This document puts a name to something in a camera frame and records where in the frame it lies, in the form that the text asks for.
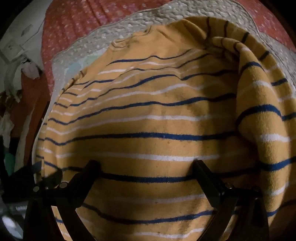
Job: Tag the white quilted heart blanket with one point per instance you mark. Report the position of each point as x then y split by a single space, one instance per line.
97 44

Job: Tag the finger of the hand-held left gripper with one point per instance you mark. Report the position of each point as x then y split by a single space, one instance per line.
24 180

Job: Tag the white hanging cloth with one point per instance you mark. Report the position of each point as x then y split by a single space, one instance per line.
16 74

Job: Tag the white wall switch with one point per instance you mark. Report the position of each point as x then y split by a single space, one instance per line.
11 47

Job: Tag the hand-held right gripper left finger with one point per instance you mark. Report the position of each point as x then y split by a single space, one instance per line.
79 185

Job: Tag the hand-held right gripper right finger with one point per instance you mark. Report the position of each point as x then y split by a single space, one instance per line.
209 184

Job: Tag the red floral bedsheet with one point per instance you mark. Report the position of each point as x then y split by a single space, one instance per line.
76 20

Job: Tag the yellow striped shirt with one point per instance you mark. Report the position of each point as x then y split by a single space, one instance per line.
161 129

